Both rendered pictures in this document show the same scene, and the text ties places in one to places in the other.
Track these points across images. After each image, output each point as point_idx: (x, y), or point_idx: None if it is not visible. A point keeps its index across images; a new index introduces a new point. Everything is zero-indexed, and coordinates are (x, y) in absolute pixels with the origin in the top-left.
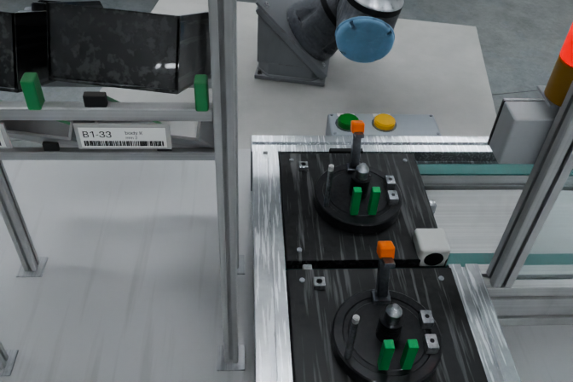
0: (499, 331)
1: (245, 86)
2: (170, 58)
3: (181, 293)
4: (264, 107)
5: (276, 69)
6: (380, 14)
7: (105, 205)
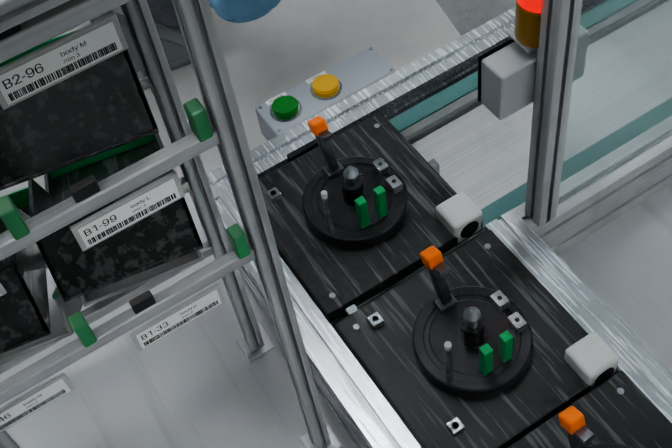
0: (567, 270)
1: None
2: (183, 220)
3: (222, 407)
4: (157, 126)
5: (140, 65)
6: None
7: None
